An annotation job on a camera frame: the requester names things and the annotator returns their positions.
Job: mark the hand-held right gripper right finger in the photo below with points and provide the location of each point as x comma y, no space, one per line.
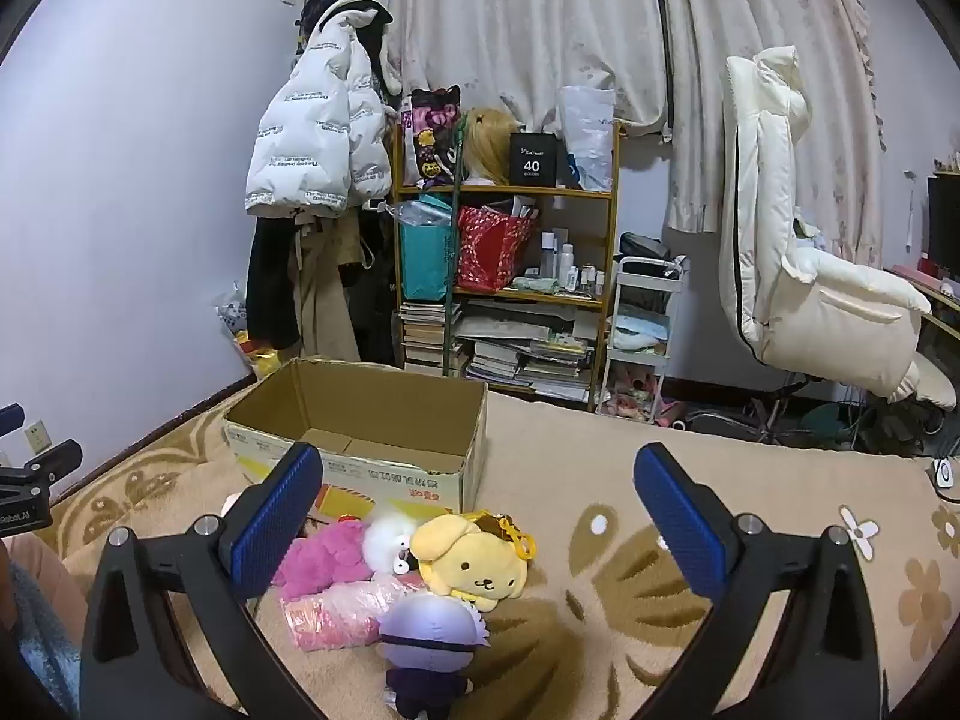
682,525

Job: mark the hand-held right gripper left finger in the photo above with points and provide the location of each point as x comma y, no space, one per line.
277,525

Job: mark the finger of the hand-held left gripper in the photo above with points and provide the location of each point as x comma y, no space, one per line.
52,461
9,418

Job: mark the white fluffy plush toy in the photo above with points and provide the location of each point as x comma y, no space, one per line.
386,536

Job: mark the cardboard box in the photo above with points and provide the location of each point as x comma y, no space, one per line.
375,405

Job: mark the purple-haired plush doll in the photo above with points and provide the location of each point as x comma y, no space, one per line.
427,630

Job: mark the yellow dog plush toy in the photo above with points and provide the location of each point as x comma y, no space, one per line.
472,562

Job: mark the person's left forearm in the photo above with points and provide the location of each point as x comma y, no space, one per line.
37,615

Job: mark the pink plush toy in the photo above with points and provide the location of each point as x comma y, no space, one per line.
330,555

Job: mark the pink plastic-wrapped packet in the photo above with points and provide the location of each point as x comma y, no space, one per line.
330,619

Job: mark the pink toys in cart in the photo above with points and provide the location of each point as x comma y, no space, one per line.
634,394

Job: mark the white rolling cart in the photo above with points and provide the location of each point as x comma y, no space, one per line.
637,351

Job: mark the blue and white cloth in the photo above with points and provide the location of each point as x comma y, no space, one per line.
637,330

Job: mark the plastic bag of snacks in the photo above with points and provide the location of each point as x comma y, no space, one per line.
236,315

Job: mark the pile of books and papers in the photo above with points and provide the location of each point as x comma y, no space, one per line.
525,360

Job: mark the beige hanging coat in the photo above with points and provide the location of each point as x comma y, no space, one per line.
322,292

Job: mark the stack of old books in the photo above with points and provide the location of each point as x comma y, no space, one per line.
424,337

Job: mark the black hanging garment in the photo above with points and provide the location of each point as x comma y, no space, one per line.
270,285

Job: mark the dark hanging garment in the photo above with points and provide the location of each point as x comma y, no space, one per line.
375,300

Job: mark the cream padded chair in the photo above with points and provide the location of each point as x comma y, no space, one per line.
825,300

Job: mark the white round device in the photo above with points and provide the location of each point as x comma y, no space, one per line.
945,474

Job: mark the black bag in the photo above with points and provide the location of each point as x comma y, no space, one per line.
645,245

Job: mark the pale green cloth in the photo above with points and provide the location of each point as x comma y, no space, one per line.
534,284

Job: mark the cluster of cosmetic bottles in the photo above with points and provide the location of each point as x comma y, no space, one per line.
559,255

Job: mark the green pole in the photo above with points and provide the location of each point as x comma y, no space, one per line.
452,277

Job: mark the teal bag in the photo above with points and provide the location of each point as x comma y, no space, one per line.
424,255

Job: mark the wooden desk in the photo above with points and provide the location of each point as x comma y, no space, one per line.
937,301

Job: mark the red patterned bag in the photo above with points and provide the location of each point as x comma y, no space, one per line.
487,247

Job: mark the wooden shelf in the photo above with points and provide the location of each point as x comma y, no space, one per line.
510,193

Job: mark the black box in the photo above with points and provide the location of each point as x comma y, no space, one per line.
536,161

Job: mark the white puffer jacket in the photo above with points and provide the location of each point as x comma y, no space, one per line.
315,127

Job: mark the black monitor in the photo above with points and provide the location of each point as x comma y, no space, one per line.
946,225

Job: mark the clear plastic bag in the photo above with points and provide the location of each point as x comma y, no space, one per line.
589,127

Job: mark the blond wig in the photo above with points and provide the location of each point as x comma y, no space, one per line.
487,146

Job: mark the printed tote bag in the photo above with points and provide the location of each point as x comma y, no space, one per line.
431,127

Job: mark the floral curtain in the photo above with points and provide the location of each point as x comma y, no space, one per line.
525,22
750,0

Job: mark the wall socket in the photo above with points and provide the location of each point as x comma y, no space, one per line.
37,437

